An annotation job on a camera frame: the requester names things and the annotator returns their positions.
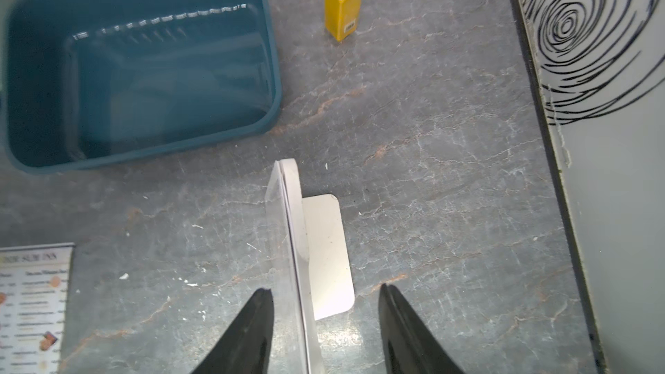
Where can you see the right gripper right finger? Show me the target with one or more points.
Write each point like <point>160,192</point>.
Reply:
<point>409,346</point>

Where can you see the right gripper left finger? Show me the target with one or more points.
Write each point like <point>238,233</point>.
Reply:
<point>245,346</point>

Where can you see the new menu sheet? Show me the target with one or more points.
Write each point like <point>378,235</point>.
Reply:
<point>34,295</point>

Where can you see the teal plastic bin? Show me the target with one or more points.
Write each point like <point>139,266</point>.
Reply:
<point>88,83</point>

